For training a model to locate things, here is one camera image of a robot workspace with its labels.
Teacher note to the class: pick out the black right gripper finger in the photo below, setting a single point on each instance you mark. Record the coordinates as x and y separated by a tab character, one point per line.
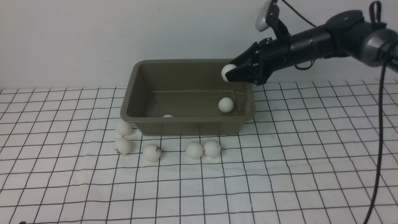
247	56
246	73

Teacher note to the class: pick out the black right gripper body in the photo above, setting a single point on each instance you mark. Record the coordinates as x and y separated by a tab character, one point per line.
274	55

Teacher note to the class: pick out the plain white ball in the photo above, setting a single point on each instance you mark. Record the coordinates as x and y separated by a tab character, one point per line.
226	69
123	128
226	105
194	150
212	148

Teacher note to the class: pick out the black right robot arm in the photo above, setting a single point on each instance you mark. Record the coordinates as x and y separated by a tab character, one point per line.
344	35

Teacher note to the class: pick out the olive green plastic bin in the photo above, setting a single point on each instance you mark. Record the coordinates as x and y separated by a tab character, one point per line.
189	90

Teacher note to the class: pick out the white ball with black logo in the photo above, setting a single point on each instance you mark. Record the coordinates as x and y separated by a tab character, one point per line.
151	153

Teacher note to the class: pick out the white ball with logo left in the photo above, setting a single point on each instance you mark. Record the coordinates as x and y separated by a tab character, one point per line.
122	146

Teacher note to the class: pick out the white black-grid tablecloth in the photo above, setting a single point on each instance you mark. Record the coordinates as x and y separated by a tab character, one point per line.
308	157

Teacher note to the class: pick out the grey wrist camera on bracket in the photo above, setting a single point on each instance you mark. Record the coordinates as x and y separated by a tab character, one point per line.
268	17

